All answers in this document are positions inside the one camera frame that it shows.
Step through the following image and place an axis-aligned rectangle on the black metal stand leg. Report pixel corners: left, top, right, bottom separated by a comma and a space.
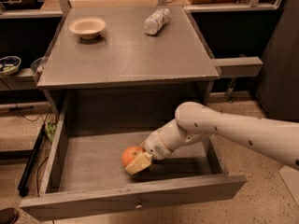
18, 125, 45, 197

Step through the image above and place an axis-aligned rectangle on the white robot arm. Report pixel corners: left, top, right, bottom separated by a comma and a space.
124, 102, 299, 175

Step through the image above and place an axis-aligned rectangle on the clear plastic water bottle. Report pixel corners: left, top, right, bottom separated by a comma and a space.
144, 8, 170, 35

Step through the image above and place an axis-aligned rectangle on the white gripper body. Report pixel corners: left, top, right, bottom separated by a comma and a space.
144, 131, 172, 160

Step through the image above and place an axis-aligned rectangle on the grey wooden cabinet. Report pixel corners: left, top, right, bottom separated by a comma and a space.
36, 5, 221, 117

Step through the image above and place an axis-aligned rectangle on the grey side shelf bar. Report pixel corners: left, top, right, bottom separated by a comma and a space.
212, 57, 263, 78

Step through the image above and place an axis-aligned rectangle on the orange fruit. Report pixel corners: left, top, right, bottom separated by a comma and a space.
121, 146, 144, 167

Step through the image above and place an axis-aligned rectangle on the blue patterned bowl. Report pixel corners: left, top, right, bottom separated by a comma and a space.
0, 56, 21, 76

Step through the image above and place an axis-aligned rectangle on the dark shoe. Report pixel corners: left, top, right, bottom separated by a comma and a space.
0, 208, 18, 224

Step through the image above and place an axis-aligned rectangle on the open grey top drawer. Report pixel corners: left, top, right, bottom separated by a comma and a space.
21, 91, 246, 221

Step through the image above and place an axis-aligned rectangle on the white paper bowl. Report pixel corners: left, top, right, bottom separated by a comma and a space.
68, 17, 106, 39

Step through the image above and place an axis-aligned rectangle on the black cable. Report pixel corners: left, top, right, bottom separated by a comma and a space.
0, 77, 50, 123

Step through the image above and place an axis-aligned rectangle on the metal drawer knob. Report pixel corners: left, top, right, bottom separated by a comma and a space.
135, 198, 143, 210

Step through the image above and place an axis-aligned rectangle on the clear plastic container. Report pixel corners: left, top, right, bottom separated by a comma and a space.
30, 57, 48, 82

